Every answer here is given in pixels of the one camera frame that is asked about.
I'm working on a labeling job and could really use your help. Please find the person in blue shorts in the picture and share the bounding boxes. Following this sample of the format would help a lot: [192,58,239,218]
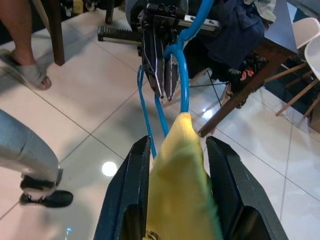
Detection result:
[0,0,53,90]

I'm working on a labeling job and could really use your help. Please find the yellow shirt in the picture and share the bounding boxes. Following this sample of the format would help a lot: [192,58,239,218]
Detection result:
[146,112,225,240]

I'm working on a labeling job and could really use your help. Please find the blue wire hanger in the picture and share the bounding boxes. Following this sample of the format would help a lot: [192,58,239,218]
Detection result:
[136,0,214,159]

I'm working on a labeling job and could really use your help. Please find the white chair wooden legs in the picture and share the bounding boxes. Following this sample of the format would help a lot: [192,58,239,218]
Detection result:
[264,16,320,85]
[274,37,320,119]

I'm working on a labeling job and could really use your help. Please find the grey slipper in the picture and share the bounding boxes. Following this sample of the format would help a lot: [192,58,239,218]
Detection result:
[0,48,53,90]

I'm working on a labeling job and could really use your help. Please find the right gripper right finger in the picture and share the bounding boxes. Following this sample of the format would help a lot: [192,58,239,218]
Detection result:
[205,135,290,240]

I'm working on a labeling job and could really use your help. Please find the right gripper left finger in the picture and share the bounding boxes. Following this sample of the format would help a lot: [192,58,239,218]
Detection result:
[93,134,152,240]

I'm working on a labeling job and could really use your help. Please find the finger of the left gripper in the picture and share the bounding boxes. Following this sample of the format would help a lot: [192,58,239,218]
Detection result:
[142,34,166,99]
[164,53,181,102]

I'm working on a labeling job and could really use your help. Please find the dark wooden table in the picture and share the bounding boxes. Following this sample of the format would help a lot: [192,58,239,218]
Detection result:
[46,0,301,138]

